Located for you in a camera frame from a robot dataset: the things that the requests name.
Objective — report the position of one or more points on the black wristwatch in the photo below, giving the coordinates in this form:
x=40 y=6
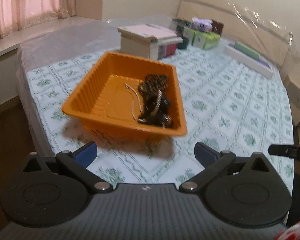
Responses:
x=161 y=120

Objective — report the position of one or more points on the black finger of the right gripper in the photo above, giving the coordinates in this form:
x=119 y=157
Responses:
x=289 y=151

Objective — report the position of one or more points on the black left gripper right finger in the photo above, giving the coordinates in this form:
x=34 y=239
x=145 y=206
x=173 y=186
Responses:
x=215 y=164

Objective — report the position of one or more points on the green floral bed cloth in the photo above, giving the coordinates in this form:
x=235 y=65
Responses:
x=227 y=106

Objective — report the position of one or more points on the stack of books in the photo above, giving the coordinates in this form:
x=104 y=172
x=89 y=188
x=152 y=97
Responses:
x=151 y=50

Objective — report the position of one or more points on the green slim box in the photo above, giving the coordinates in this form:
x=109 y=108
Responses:
x=250 y=52

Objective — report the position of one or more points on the white flat box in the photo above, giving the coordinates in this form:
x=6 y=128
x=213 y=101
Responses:
x=261 y=66

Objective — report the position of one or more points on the purple tissue pack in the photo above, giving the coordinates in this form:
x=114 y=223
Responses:
x=202 y=25

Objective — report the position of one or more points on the pink top book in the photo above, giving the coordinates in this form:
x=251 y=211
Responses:
x=147 y=32

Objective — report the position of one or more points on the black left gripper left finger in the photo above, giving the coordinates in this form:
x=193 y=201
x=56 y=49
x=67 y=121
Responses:
x=75 y=165

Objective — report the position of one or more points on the green tissue pack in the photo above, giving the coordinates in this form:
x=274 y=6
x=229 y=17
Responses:
x=202 y=40

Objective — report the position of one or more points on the dark brown box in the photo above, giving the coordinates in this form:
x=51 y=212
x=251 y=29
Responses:
x=217 y=27

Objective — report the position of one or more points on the glass jar green lid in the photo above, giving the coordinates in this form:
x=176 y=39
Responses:
x=178 y=25

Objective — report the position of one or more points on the dark green cup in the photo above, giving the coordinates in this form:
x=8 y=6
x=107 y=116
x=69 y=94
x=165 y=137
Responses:
x=183 y=45

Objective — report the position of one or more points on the orange plastic tray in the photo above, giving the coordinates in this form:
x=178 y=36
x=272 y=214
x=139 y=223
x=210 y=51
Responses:
x=104 y=100

